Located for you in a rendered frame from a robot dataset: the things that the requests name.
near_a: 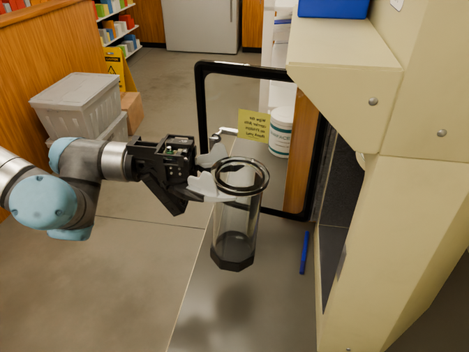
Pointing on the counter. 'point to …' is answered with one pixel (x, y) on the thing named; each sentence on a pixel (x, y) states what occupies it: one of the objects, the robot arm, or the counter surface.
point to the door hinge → (324, 172)
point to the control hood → (345, 75)
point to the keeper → (341, 262)
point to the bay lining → (342, 186)
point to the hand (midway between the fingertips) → (236, 183)
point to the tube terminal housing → (407, 186)
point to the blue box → (333, 9)
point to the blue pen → (304, 253)
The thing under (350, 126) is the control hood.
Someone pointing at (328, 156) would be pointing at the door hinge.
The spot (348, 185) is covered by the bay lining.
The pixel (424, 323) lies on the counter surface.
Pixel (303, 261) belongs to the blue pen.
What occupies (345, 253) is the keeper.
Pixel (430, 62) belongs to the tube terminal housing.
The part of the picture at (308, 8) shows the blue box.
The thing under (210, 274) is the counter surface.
